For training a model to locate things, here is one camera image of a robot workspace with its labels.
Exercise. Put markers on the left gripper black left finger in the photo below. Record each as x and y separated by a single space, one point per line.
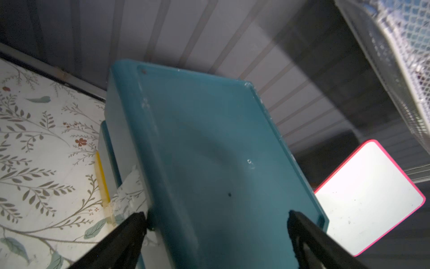
120 249

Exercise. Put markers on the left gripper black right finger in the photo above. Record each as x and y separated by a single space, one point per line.
314 249

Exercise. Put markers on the teal yellow drawer cabinet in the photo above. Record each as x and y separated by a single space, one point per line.
219 179

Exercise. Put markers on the clear adhesive tape piece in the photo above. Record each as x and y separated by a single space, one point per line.
130 198

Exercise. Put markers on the pink framed whiteboard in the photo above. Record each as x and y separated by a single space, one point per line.
366 197

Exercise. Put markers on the white wire wall basket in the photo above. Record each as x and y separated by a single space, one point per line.
395 38

